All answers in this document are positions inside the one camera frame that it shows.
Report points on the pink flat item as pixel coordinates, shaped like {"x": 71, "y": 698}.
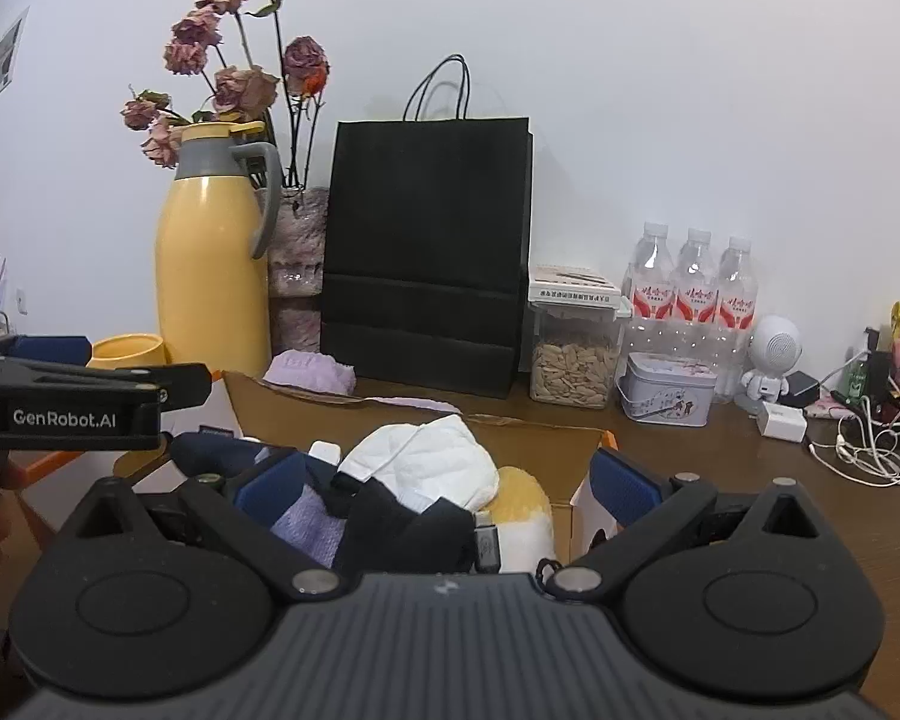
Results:
{"x": 825, "y": 409}

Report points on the yellow mug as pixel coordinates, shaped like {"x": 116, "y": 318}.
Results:
{"x": 127, "y": 352}

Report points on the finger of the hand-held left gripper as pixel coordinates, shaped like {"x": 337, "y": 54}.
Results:
{"x": 180, "y": 382}
{"x": 49, "y": 350}

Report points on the printed tin box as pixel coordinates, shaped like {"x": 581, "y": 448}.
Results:
{"x": 667, "y": 390}

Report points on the clear jar of seeds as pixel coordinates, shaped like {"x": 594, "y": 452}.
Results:
{"x": 574, "y": 360}

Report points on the light purple towel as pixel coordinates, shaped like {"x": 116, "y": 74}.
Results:
{"x": 307, "y": 371}

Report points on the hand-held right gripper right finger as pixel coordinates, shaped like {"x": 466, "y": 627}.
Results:
{"x": 626, "y": 491}

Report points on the red cardboard box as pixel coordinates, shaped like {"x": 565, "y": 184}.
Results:
{"x": 540, "y": 450}

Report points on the yellow thermos jug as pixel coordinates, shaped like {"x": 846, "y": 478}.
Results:
{"x": 210, "y": 270}

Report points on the white robot toy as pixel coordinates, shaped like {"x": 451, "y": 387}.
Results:
{"x": 772, "y": 349}

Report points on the small green bottle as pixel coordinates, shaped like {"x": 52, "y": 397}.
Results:
{"x": 859, "y": 382}

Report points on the black cloth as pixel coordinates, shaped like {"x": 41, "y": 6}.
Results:
{"x": 397, "y": 532}

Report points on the purple knit cloth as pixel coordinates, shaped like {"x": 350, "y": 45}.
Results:
{"x": 307, "y": 529}

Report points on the wall poster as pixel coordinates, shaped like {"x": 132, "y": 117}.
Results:
{"x": 7, "y": 52}

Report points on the yellow white plush sheep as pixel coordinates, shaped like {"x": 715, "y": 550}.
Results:
{"x": 525, "y": 510}

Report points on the black adapter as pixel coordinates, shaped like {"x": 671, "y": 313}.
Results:
{"x": 802, "y": 388}

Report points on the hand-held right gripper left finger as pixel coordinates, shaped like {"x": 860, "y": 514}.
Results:
{"x": 270, "y": 487}

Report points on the wall socket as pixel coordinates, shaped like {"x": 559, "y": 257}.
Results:
{"x": 22, "y": 301}

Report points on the white charger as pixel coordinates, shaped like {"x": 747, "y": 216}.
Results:
{"x": 781, "y": 421}

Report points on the dried pink rose bouquet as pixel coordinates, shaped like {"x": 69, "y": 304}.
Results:
{"x": 244, "y": 90}

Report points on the pink wrapped vase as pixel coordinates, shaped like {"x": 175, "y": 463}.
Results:
{"x": 296, "y": 270}

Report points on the translucent plastic bag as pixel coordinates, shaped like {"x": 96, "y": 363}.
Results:
{"x": 427, "y": 457}

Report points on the black paper bag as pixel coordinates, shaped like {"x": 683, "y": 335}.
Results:
{"x": 427, "y": 255}

